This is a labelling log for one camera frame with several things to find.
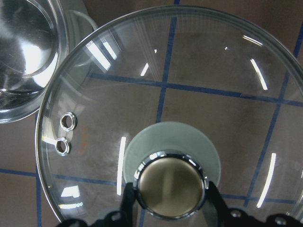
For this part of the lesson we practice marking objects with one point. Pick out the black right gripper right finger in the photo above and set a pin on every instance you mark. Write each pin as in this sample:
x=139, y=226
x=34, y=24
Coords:
x=214, y=207

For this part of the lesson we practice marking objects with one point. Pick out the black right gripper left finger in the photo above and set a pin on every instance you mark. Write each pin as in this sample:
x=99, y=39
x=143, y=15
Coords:
x=128, y=208

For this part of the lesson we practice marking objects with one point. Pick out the glass pot lid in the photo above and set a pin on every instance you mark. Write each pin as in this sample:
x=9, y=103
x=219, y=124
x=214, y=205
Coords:
x=168, y=99

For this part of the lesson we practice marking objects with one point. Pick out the mint green cooking pot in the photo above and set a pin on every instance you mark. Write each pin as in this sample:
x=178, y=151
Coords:
x=35, y=37

